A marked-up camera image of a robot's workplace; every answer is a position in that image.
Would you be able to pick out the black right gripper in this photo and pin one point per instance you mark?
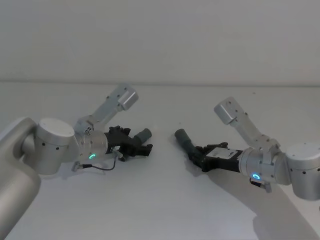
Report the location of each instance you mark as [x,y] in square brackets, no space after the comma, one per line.
[222,160]

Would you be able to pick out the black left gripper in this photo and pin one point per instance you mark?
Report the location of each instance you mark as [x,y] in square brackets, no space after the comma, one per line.
[122,143]

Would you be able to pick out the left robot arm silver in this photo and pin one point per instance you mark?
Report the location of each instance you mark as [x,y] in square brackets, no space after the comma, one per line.
[52,140]

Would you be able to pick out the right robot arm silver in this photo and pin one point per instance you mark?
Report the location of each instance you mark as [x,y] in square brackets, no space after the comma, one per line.
[280,160]

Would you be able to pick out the white table cloth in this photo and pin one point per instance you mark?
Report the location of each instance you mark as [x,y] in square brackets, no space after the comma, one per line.
[155,200]

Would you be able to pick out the white curtain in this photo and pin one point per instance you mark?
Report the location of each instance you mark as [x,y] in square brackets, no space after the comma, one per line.
[160,40]

